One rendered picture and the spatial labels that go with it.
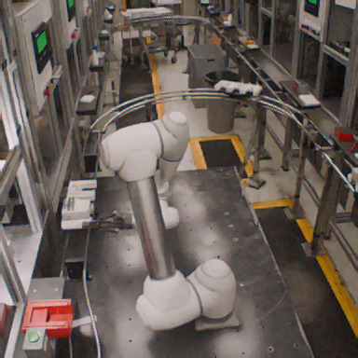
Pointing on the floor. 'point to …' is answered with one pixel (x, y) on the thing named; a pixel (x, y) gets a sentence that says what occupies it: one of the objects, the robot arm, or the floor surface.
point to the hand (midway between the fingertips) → (89, 224)
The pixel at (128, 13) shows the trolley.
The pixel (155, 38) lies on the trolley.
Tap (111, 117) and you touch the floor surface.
